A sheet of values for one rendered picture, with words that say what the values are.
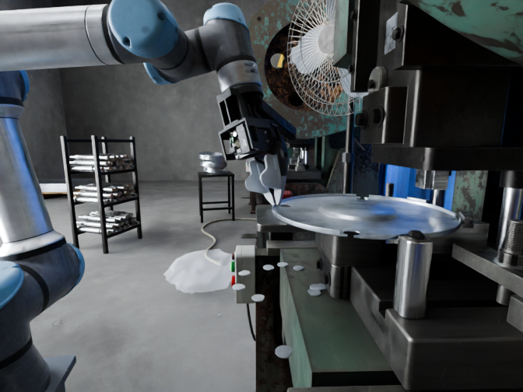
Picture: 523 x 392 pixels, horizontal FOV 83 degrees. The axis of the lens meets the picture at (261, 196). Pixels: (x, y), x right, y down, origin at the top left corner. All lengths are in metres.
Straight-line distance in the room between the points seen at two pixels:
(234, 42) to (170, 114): 6.81
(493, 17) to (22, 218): 0.74
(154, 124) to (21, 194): 6.77
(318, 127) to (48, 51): 1.51
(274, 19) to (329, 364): 1.77
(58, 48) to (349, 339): 0.55
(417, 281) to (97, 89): 7.84
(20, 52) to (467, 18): 0.51
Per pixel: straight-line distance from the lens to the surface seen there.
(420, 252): 0.36
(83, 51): 0.51
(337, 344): 0.43
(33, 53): 0.54
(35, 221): 0.75
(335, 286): 0.50
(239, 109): 0.53
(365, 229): 0.42
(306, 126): 1.82
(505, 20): 0.22
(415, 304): 0.38
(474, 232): 0.53
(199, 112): 7.22
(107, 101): 7.87
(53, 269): 0.74
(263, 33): 1.90
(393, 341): 0.39
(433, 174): 0.54
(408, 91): 0.49
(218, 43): 0.57
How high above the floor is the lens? 0.90
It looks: 10 degrees down
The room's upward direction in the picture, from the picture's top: straight up
